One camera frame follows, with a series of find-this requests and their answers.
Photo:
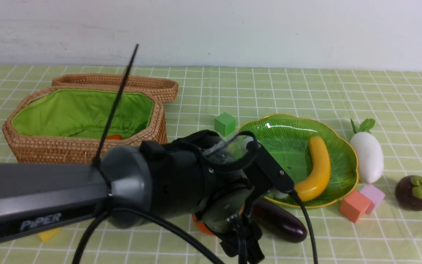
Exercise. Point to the green leaf-shaped glass plate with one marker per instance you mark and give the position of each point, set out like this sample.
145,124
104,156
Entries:
286,138

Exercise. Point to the yellow toy banana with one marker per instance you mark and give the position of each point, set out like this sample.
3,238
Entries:
318,179

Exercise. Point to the dark purple toy eggplant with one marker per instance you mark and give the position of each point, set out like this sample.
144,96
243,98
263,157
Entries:
278,221

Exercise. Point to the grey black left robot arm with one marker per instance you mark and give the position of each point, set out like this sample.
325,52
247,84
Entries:
214,179

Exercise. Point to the yellow foam block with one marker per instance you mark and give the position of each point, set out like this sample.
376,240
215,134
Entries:
49,234

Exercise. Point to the white toy radish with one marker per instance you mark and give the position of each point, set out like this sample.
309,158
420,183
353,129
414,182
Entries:
368,150

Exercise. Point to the black left zip tie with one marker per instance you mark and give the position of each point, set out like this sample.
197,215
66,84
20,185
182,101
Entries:
97,158

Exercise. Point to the woven wicker basket green lining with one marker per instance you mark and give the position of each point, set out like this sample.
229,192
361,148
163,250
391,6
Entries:
64,124

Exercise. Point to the green foam cube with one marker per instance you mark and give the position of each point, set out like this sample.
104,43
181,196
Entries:
225,124

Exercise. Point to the orange foam cube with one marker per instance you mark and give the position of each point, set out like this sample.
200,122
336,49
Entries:
354,206

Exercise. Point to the orange toy carrot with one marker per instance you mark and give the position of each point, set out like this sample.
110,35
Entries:
114,137

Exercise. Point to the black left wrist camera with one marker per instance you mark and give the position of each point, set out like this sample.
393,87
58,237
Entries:
265,173

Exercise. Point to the orange toy persimmon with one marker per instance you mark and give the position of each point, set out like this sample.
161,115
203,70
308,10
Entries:
201,226

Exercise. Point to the pink foam cube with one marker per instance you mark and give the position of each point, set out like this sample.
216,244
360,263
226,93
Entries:
374,195

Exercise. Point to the green checkered tablecloth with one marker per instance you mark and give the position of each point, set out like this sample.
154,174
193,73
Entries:
390,235

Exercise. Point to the purple toy mangosteen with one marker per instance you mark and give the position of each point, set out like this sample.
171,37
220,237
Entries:
408,192

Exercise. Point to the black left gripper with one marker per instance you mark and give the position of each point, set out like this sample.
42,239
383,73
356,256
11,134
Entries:
227,214

